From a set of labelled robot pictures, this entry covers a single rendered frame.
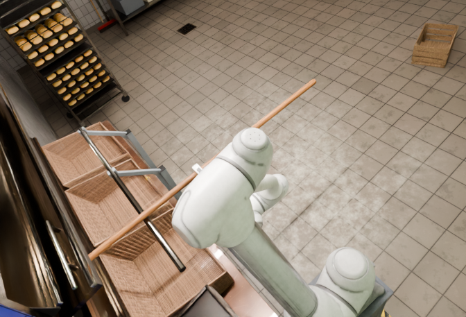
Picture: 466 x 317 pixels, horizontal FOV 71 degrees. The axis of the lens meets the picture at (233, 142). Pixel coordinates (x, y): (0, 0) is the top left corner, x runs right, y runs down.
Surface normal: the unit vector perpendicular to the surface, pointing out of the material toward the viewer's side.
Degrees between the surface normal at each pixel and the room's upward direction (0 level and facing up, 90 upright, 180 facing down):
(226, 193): 46
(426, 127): 0
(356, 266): 6
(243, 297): 0
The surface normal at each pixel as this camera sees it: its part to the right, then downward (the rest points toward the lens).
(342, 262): -0.11, -0.71
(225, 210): 0.51, 0.04
